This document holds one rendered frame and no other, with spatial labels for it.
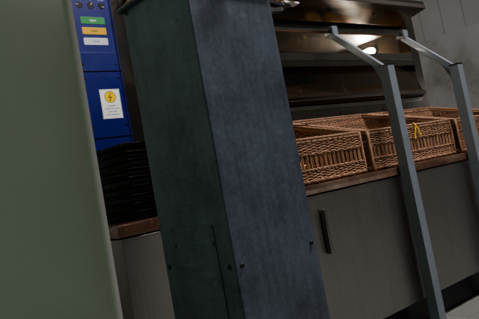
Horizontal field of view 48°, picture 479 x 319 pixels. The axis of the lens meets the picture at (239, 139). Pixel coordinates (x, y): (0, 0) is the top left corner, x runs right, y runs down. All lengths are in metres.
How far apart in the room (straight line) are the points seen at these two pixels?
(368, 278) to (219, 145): 1.09
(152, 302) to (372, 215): 0.86
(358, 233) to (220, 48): 1.06
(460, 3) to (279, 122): 4.37
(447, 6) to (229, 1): 4.42
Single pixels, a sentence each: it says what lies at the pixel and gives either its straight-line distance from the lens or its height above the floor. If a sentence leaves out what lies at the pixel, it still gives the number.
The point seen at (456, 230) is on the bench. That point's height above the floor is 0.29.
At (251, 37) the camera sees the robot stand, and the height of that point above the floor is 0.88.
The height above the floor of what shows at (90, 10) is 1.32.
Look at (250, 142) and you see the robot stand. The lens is 0.92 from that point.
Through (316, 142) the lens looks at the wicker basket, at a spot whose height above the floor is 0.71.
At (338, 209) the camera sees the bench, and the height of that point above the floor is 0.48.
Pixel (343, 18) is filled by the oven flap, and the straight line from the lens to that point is 2.92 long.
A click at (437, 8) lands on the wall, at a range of 5.36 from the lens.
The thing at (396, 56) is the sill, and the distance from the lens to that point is 3.18.
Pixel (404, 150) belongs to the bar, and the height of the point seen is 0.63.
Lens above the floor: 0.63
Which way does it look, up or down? 4 degrees up
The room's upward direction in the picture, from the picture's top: 10 degrees counter-clockwise
